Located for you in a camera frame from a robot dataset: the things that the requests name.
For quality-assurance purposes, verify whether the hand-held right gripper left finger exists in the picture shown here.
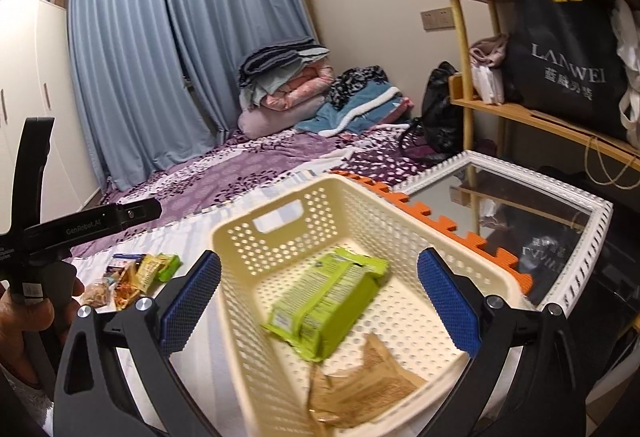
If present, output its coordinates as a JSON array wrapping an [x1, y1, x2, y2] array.
[[52, 249, 223, 437]]

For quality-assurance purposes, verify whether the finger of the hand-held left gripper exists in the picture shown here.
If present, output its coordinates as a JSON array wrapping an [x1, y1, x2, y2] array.
[[116, 197, 162, 224]]

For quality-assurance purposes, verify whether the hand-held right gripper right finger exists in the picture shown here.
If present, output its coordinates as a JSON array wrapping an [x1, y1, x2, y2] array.
[[416, 247, 588, 437]]

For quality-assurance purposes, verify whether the blue checked snack packet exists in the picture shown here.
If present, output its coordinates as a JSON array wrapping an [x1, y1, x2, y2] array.
[[104, 253, 143, 275]]

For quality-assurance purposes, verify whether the cream perforated plastic basket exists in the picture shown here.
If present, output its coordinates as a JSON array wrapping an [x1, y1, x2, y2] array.
[[207, 174, 536, 437]]

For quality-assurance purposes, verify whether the brown snack packet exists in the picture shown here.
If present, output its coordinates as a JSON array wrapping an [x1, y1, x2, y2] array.
[[305, 332, 426, 430]]

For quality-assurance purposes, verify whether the large green snack packet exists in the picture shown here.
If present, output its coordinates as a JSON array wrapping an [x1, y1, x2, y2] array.
[[261, 246, 391, 362]]

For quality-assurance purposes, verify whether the person's left hand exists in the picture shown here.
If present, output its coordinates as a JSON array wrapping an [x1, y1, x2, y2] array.
[[0, 277, 86, 385]]

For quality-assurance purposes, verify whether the small green snack packet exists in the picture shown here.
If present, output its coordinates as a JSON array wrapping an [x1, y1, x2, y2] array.
[[136, 253, 182, 292]]

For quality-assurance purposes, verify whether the striped bed sheet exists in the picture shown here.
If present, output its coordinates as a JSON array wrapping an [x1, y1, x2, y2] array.
[[70, 170, 351, 437]]

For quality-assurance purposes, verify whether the orange snack packet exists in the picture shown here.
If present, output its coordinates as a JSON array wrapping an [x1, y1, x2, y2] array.
[[112, 264, 146, 310]]

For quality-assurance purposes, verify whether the orange foam mat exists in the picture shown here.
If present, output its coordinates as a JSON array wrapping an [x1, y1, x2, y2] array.
[[330, 170, 538, 298]]

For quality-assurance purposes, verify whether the purple floral bed sheet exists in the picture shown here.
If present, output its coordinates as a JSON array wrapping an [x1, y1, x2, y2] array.
[[72, 122, 451, 258]]

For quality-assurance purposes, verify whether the white wardrobe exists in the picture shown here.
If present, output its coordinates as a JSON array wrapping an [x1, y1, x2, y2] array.
[[0, 0, 107, 238]]

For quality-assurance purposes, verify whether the white framed mirror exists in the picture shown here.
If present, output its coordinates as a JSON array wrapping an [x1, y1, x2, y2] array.
[[387, 150, 615, 308]]

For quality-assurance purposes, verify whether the lilac folded duvet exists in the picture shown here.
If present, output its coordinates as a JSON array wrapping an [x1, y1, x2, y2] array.
[[237, 94, 328, 139]]

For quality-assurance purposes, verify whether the light green folded blanket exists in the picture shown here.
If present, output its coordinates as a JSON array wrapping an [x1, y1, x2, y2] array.
[[239, 46, 331, 110]]

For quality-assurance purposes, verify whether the pink folded quilt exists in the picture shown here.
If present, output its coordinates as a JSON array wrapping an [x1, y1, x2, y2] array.
[[260, 64, 335, 111]]

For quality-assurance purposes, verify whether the dark grey folded blanket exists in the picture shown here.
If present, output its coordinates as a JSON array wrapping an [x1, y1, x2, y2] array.
[[236, 36, 318, 88]]

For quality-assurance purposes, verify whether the blue fleece blanket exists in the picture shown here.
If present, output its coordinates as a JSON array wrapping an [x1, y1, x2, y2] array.
[[295, 82, 413, 138]]

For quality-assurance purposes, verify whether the stack of white papers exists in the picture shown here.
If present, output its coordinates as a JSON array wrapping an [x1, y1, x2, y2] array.
[[470, 62, 505, 105]]

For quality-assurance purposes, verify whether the leopard print cloth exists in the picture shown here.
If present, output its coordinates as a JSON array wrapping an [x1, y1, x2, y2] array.
[[326, 66, 391, 111]]

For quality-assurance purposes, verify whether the pink folded cloth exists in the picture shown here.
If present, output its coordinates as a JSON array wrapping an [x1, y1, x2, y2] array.
[[470, 33, 510, 68]]

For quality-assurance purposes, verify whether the black tote bag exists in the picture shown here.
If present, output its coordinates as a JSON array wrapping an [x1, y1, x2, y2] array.
[[501, 0, 633, 143]]

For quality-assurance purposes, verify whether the white tote bag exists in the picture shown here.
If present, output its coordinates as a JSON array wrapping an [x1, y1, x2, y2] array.
[[610, 0, 640, 143]]

